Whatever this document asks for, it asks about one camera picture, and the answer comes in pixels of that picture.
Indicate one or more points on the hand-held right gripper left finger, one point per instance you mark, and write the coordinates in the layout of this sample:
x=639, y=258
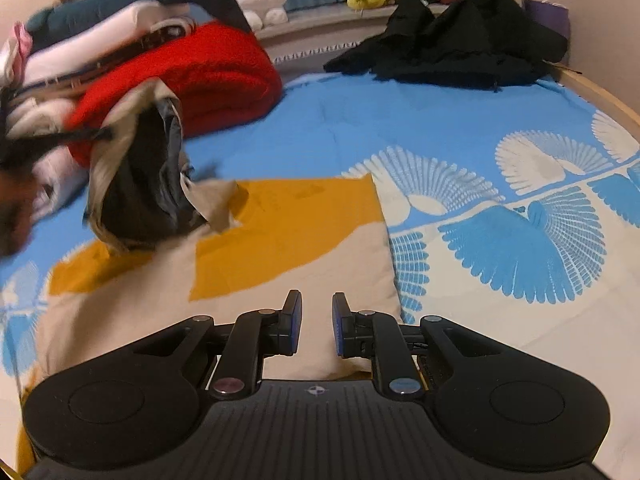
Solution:
x=296, y=322

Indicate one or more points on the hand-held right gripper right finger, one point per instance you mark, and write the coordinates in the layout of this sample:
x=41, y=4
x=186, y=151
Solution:
x=338, y=325

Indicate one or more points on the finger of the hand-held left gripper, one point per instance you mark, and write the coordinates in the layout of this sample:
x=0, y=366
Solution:
x=80, y=136

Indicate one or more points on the beige and mustard hooded jacket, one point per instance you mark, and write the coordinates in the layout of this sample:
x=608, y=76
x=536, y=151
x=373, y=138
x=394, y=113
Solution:
x=280, y=210

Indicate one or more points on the pile of black clothes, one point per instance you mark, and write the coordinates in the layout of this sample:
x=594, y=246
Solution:
x=450, y=45

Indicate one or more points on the cream folded quilt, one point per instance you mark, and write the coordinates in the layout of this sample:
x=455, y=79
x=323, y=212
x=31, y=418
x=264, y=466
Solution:
x=45, y=110

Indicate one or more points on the white folded pillow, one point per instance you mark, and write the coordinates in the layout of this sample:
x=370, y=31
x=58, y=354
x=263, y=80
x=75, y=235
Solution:
x=100, y=35

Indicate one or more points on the white and pink garment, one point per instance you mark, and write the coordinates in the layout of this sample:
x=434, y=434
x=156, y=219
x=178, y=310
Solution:
x=17, y=45

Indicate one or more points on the white and pink folded bedding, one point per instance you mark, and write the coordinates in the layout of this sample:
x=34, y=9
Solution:
x=165, y=32

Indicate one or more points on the red folded blanket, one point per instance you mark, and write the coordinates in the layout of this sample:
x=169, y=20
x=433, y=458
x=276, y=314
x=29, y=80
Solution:
x=215, y=70

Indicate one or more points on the blue feather printed bed sheet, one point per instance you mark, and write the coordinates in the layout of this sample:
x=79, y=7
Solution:
x=500, y=210

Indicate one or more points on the white plush toy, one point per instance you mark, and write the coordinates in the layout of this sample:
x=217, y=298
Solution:
x=262, y=2

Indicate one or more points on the grey window ledge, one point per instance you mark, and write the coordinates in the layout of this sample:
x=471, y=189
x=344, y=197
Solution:
x=320, y=30

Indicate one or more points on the purple box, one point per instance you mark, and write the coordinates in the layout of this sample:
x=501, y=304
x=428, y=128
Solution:
x=555, y=25

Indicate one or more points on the wooden bed side rail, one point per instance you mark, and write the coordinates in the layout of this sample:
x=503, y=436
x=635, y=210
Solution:
x=600, y=92

